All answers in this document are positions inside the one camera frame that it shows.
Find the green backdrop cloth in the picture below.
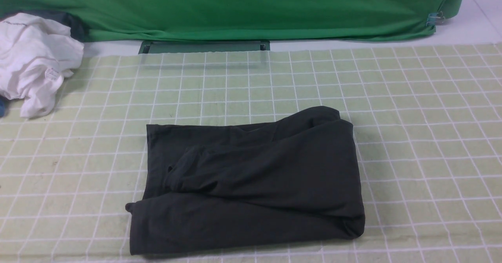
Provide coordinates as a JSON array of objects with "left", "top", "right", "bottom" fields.
[{"left": 1, "top": 0, "right": 462, "bottom": 42}]

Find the green metal base bracket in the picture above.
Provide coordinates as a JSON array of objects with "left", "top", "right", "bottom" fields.
[{"left": 138, "top": 40, "right": 270, "bottom": 54}]

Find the blue garment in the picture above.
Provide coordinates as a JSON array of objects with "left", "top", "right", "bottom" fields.
[{"left": 0, "top": 98, "right": 7, "bottom": 117}]

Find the light green checkered table mat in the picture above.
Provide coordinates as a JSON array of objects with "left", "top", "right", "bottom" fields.
[{"left": 0, "top": 44, "right": 502, "bottom": 263}]

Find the dark gray long-sleeved shirt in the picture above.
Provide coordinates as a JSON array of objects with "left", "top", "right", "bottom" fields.
[{"left": 125, "top": 106, "right": 366, "bottom": 256}]

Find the crumpled white shirt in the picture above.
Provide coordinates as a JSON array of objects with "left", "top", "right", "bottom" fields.
[{"left": 0, "top": 13, "right": 84, "bottom": 118}]

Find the metal binder clip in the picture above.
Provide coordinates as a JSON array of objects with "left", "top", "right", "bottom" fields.
[{"left": 426, "top": 11, "right": 446, "bottom": 27}]

